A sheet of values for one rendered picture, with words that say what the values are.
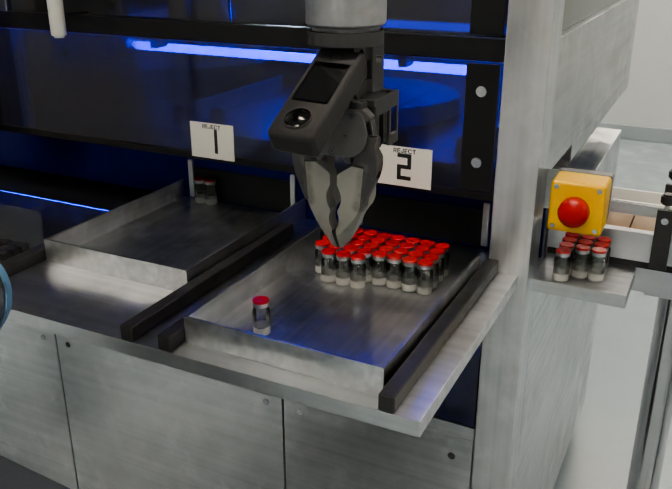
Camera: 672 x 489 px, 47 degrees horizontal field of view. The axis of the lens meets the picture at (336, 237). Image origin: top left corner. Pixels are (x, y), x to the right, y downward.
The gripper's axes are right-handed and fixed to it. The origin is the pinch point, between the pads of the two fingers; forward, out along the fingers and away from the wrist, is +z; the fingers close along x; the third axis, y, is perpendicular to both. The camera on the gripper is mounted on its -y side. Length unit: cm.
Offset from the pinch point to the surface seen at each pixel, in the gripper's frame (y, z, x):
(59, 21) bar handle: 32, -15, 66
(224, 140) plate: 38, 3, 39
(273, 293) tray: 17.4, 17.6, 18.1
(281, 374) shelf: 0.1, 17.8, 6.9
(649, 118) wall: 498, 91, 7
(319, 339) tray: 8.8, 17.6, 6.6
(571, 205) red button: 35.0, 5.0, -17.1
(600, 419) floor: 143, 106, -16
